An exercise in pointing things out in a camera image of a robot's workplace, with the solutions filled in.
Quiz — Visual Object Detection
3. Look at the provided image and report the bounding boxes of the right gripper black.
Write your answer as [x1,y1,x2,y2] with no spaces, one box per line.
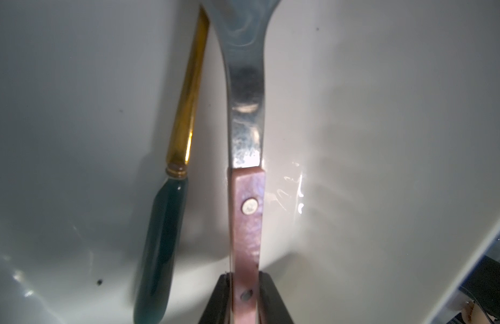
[459,256,500,323]

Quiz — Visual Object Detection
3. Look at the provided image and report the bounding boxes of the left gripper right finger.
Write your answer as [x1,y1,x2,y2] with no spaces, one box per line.
[258,271,294,324]

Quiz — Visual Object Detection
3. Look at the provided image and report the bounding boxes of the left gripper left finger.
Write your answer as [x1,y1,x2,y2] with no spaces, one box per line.
[198,273,232,324]

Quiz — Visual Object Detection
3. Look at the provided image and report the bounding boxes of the gold spoon green handle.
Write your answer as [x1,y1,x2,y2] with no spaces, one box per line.
[133,8,210,323]

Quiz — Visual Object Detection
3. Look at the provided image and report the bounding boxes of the white plastic storage box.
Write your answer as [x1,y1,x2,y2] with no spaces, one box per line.
[0,1,500,323]

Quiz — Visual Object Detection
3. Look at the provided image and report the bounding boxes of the steel spoon pink handle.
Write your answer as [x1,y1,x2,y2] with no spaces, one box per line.
[202,1,279,323]

